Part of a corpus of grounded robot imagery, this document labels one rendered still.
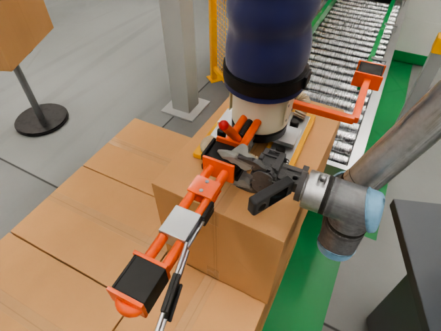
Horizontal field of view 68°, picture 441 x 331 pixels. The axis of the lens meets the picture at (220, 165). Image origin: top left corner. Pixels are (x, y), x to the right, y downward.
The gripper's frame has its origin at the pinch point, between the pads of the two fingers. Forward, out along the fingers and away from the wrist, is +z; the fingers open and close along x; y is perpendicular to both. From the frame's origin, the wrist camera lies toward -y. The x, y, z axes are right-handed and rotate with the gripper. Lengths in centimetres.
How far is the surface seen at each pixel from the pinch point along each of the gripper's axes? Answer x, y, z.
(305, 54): 19.1, 25.0, -10.4
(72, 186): -53, 5, 75
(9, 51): -35, 59, 166
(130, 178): -53, 20, 55
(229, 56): 17.4, 19.3, 6.9
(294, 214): -13.1, 3.7, -19.5
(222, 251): -32.1, -4.6, -2.9
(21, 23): -28, 79, 174
